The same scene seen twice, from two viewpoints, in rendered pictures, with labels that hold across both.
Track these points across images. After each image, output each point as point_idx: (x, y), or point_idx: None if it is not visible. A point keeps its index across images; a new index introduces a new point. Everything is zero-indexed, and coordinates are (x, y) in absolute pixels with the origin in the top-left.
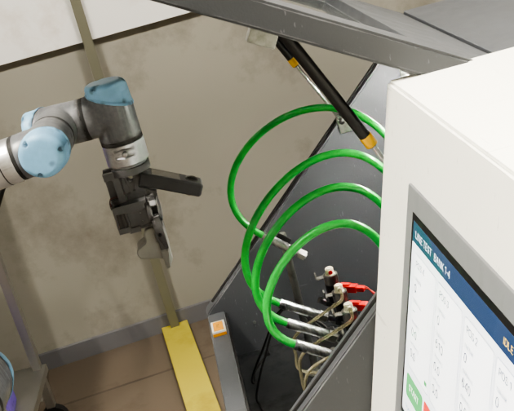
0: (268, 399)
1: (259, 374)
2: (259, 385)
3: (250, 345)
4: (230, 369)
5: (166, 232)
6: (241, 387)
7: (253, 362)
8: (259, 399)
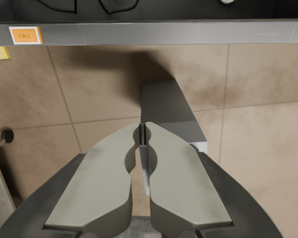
0: (105, 2)
1: (100, 0)
2: (78, 6)
3: (6, 4)
4: (121, 30)
5: (96, 167)
6: (160, 22)
7: (33, 7)
8: (102, 10)
